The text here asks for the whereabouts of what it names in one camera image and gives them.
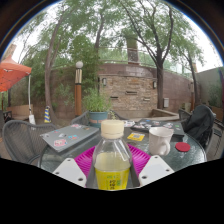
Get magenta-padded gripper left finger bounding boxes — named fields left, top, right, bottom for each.
left=52, top=143, right=99, bottom=189

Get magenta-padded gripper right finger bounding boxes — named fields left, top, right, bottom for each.
left=128, top=143, right=175, bottom=188

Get clear bottle with yellow label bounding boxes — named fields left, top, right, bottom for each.
left=92, top=119, right=132, bottom=191

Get yellow card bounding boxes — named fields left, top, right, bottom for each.
left=127, top=132, right=146, bottom=142

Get white mug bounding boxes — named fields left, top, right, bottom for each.
left=148, top=126, right=175, bottom=157

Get grey laptop with stickers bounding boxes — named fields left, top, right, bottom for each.
left=39, top=123, right=100, bottom=153

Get black laptop with stickers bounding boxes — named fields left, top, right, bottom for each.
left=130, top=118, right=186, bottom=136

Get flat round red coaster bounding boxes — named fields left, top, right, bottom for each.
left=174, top=141, right=192, bottom=153

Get potted plant in teal pot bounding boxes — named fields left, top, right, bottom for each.
left=81, top=88, right=113, bottom=129

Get yellow and blue striped cone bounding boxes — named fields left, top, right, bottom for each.
left=43, top=105, right=53, bottom=124

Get black backpack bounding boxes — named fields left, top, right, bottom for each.
left=184, top=104, right=217, bottom=141

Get green leafy tree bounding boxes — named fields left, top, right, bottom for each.
left=73, top=3, right=118, bottom=94
left=19, top=13, right=81, bottom=123
left=176, top=29, right=208, bottom=108
left=116, top=0, right=188, bottom=110

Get wooden bench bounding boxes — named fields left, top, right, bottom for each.
left=6, top=104, right=34, bottom=122

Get orange parasol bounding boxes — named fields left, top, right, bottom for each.
left=0, top=56, right=37, bottom=126

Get wooden lamp post with globe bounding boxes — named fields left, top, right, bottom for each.
left=73, top=60, right=84, bottom=118

